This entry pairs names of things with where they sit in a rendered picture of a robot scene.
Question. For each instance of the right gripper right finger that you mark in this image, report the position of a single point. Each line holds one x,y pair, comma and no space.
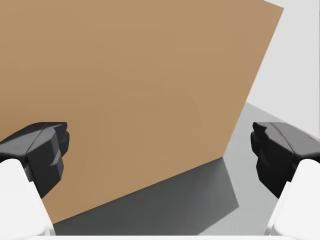
285,160

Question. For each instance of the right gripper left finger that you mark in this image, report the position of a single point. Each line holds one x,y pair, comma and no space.
32,175

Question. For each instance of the tall board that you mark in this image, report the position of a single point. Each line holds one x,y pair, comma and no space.
140,95

